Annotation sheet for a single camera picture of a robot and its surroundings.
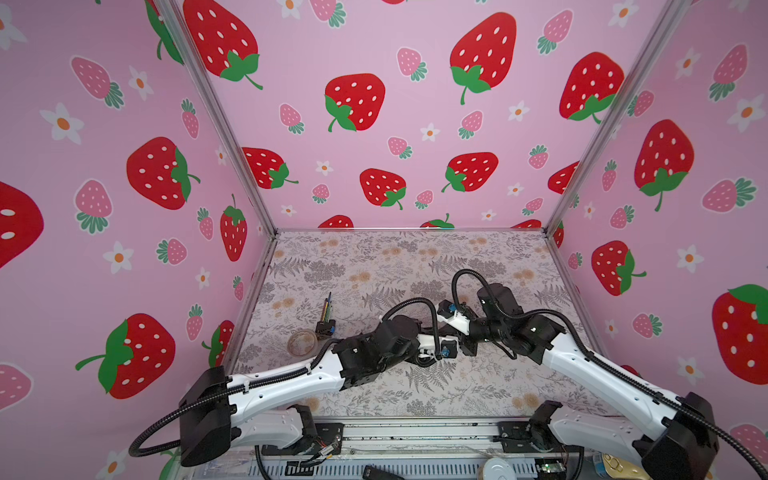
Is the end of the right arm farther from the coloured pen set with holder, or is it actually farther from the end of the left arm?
the coloured pen set with holder

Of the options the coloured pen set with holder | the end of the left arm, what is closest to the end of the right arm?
the end of the left arm

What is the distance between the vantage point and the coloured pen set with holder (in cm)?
93
